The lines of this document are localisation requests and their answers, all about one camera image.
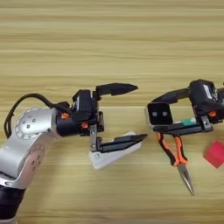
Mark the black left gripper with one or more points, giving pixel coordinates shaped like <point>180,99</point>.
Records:
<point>68,128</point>

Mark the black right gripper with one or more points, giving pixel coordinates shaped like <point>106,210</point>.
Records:
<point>217,115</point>

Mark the small black two-hole cube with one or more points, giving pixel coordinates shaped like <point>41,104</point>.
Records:
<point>160,113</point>

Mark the red cube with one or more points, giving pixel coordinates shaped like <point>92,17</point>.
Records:
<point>215,154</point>

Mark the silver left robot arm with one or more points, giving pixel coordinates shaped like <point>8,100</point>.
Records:
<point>17,157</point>

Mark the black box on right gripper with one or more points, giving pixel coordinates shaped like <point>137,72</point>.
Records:
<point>201,93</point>

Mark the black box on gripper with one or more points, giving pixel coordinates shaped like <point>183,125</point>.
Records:
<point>201,93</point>
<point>83,105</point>

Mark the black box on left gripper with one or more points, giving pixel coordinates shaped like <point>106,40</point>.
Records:
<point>83,105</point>

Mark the orange black needle-nose pliers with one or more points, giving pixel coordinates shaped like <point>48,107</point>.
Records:
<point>167,151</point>

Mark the white rectangular plastic device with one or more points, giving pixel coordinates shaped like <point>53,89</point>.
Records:
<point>116,157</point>

